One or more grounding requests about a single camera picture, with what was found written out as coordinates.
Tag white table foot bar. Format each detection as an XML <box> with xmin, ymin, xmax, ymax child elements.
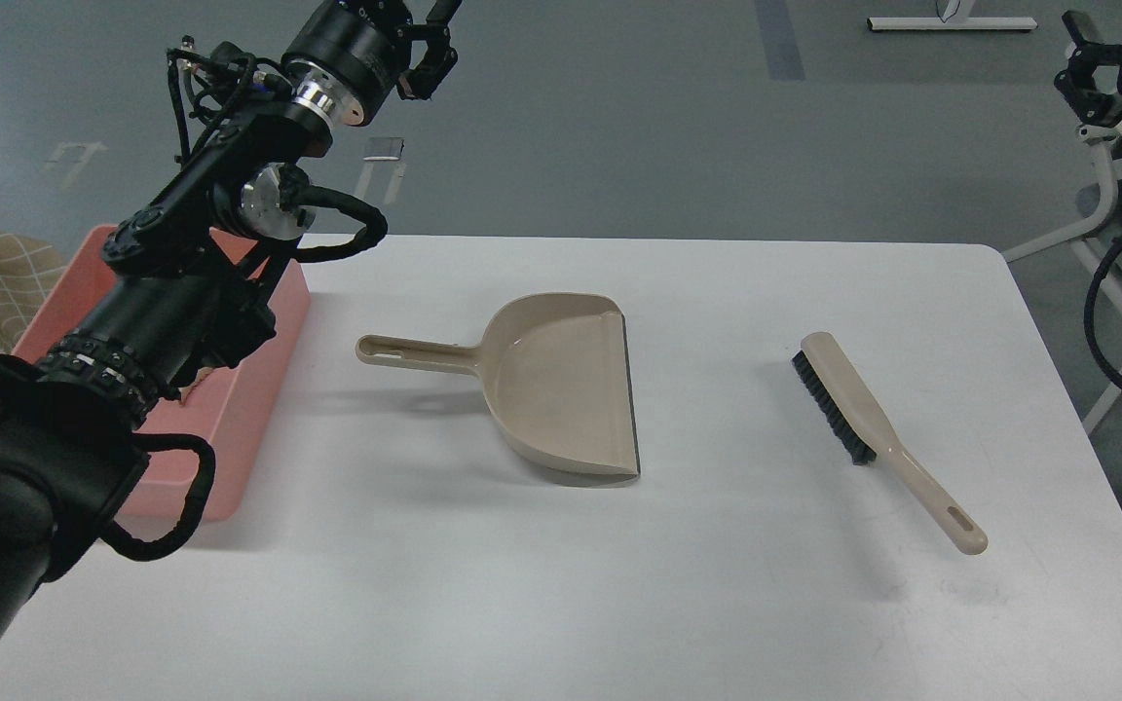
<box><xmin>867</xmin><ymin>1</ymin><xmax>1038</xmax><ymax>34</ymax></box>

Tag beige hand brush black bristles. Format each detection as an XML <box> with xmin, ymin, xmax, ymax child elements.
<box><xmin>791</xmin><ymin>331</ymin><xmax>988</xmax><ymax>556</ymax></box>

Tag beige plastic dustpan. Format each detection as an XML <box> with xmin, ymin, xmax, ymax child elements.
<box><xmin>355</xmin><ymin>292</ymin><xmax>641</xmax><ymax>478</ymax></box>

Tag pink plastic bin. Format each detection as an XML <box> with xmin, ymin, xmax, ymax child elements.
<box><xmin>13</xmin><ymin>225</ymin><xmax>311</xmax><ymax>522</ymax></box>

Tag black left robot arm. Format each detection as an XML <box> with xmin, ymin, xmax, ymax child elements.
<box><xmin>0</xmin><ymin>1</ymin><xmax>460</xmax><ymax>640</ymax></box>

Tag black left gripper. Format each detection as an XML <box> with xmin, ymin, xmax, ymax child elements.
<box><xmin>283</xmin><ymin>0</ymin><xmax>463</xmax><ymax>126</ymax></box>

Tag white office chair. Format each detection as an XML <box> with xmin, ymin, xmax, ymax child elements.
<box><xmin>1001</xmin><ymin>119</ymin><xmax>1122</xmax><ymax>435</ymax></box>

